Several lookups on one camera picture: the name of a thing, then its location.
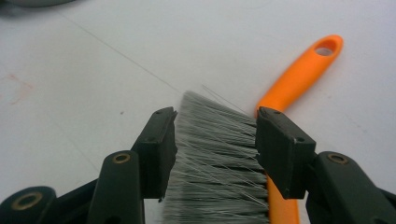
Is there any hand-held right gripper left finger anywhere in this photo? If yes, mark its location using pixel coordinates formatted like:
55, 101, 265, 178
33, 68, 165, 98
132, 106, 178, 202

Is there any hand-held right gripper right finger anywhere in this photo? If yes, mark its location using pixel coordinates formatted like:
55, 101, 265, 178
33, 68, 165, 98
254, 105, 318, 201

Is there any orange-handled grey-bristle brush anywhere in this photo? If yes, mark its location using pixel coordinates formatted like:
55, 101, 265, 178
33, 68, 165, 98
160, 34, 345, 224

